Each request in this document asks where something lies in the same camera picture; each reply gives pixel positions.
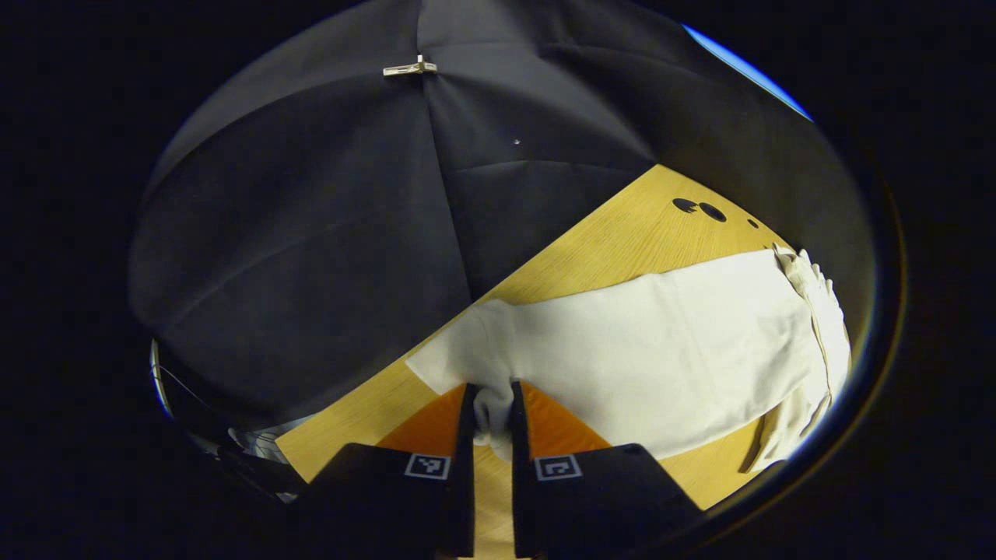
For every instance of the small white clip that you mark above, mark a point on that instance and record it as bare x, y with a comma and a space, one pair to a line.
410, 68

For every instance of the white sweatshirt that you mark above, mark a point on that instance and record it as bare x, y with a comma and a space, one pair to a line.
661, 350

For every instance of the black backdrop cloth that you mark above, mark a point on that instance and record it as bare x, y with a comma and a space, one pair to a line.
311, 233

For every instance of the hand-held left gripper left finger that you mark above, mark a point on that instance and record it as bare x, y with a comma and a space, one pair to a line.
464, 498

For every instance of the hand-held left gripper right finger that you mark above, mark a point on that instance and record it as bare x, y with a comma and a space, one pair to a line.
523, 505

